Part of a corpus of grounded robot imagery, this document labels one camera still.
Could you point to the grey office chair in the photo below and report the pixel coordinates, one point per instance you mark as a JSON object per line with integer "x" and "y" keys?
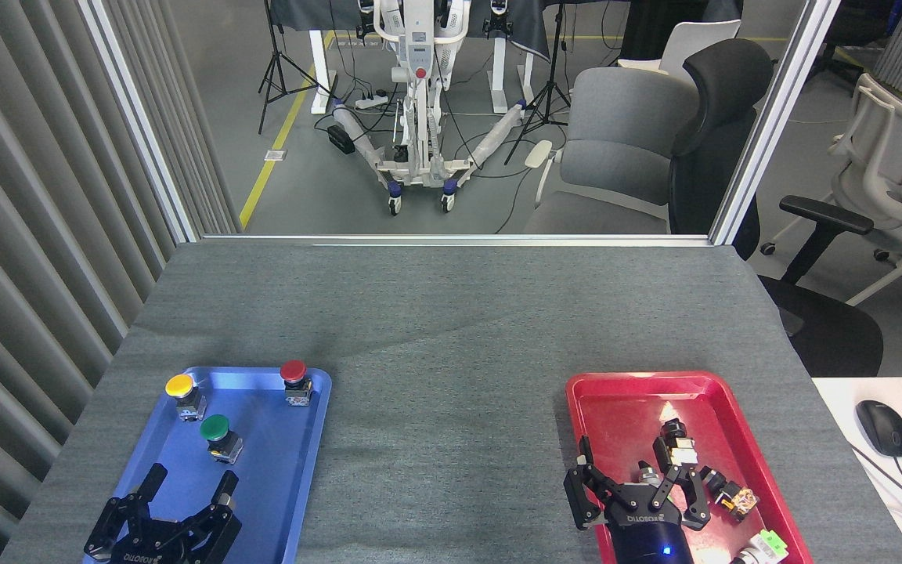
{"x": 623, "y": 117}

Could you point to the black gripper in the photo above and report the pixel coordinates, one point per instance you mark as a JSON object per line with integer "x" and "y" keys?
{"x": 157, "y": 544}
{"x": 647, "y": 533}

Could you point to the silver switch with green base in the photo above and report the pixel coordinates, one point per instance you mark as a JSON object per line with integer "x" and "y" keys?
{"x": 768, "y": 544}
{"x": 646, "y": 474}

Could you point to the white wheeled stand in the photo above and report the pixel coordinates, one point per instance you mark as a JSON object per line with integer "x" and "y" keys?
{"x": 420, "y": 47}

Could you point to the black office chair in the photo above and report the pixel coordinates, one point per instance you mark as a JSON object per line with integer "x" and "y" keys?
{"x": 725, "y": 86}

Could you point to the black cloth covered desk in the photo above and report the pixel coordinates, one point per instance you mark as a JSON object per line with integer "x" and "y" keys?
{"x": 525, "y": 27}

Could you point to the black tripod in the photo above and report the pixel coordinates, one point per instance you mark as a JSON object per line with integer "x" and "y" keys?
{"x": 551, "y": 86}
{"x": 275, "y": 55}

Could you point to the black computer mouse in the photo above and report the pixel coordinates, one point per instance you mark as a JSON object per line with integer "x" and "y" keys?
{"x": 883, "y": 427}

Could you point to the white mesh office chair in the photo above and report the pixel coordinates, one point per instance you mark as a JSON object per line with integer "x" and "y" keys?
{"x": 889, "y": 149}

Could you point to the silver frame post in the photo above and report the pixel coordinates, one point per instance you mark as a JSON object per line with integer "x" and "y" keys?
{"x": 776, "y": 117}
{"x": 138, "y": 117}

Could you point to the red push button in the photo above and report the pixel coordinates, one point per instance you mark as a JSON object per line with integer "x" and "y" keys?
{"x": 293, "y": 370}

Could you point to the black switch with amber base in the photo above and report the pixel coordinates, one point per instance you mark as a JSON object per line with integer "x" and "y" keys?
{"x": 737, "y": 500}

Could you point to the white power strip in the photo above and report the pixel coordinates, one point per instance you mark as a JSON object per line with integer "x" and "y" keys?
{"x": 371, "y": 101}

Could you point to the silver frame crossbar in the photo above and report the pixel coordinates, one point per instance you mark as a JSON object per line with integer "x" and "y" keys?
{"x": 459, "y": 240}

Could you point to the black power adapter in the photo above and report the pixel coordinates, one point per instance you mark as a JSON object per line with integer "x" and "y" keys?
{"x": 340, "y": 139}

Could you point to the yellow push button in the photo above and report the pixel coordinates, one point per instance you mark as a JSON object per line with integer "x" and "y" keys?
{"x": 179, "y": 385}

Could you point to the red plastic tray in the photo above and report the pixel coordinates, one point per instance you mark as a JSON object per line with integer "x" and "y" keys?
{"x": 701, "y": 399}

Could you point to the black switch with white base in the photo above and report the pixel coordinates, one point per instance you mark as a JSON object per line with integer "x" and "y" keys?
{"x": 682, "y": 450}

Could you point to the white desk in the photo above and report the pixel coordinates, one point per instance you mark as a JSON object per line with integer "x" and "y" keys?
{"x": 842, "y": 407}

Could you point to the metal floor socket plate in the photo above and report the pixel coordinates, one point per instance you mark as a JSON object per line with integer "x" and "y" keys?
{"x": 276, "y": 155}

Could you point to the grey slatted wall panel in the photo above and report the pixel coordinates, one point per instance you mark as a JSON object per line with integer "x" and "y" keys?
{"x": 28, "y": 196}

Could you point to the blue plastic tray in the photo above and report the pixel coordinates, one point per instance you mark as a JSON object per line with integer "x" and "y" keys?
{"x": 279, "y": 470}

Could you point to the white chair backrest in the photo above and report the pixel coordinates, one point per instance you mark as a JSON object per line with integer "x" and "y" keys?
{"x": 701, "y": 39}

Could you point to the green push button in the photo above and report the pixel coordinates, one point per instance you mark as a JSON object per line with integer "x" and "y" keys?
{"x": 214, "y": 428}

